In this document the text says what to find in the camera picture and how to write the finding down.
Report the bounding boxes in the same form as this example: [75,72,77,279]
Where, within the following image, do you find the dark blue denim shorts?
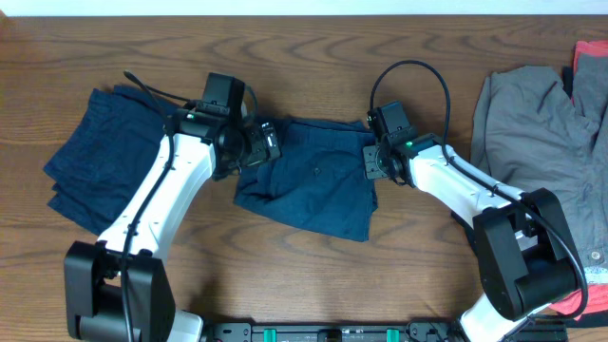
[234,118,378,242]

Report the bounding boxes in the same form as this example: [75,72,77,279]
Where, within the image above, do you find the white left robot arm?
[64,108,281,341]

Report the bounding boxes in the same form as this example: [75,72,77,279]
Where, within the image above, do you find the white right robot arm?
[362,134,587,341]

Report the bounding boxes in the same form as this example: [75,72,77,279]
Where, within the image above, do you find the black garment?
[450,211,478,257]

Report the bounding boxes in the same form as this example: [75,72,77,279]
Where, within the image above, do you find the folded dark blue shorts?
[44,85,164,236]

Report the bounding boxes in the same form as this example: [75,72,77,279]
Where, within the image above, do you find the grey shirt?
[470,55,607,284]

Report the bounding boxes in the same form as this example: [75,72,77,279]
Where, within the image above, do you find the coral red garment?
[473,40,608,319]

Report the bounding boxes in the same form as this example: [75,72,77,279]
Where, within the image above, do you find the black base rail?
[199,311,569,342]

